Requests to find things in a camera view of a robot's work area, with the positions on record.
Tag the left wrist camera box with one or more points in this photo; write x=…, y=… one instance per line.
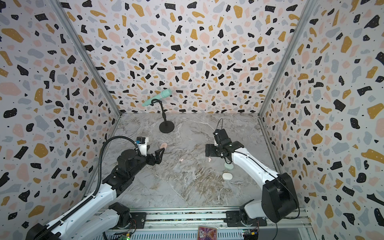
x=142, y=143

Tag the pink earbud charging case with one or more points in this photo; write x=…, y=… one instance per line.
x=164, y=145

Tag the mint green microphone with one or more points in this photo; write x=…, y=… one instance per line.
x=162, y=95

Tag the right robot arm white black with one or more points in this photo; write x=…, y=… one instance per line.
x=279, y=197

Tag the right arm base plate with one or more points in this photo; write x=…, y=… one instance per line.
x=240, y=219

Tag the black microphone stand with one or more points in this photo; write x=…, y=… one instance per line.
x=166, y=126

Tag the white earbud charging case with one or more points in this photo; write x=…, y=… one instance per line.
x=227, y=176

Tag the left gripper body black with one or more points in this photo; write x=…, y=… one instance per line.
x=150, y=157

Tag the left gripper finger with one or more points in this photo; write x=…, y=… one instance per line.
x=159, y=153
x=155, y=158

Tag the mint green earbud charging case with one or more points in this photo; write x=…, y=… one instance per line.
x=229, y=166

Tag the colourful card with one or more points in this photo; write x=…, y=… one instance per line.
x=206, y=233

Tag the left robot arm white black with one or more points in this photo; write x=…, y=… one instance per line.
x=99, y=211

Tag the aluminium rail frame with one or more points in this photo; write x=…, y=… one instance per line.
x=183, y=223

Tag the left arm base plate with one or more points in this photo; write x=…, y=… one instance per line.
x=136, y=219

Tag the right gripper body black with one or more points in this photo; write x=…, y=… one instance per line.
x=219, y=148

